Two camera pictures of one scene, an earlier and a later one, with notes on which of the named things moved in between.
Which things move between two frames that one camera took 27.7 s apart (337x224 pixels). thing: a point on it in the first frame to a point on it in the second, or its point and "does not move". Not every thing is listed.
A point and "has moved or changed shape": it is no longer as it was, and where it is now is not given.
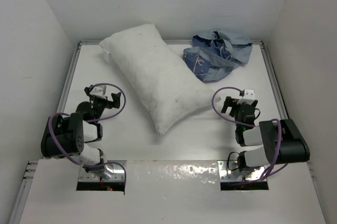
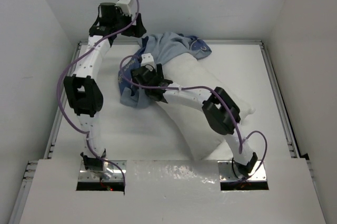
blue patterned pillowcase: (214, 55) to (164, 46)
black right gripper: (229, 101) to (159, 71)
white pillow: (167, 88) has moved or changed shape
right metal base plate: (229, 171) does not move
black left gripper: (116, 99) to (137, 31)
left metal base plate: (115, 170) does not move
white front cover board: (176, 192) does not move
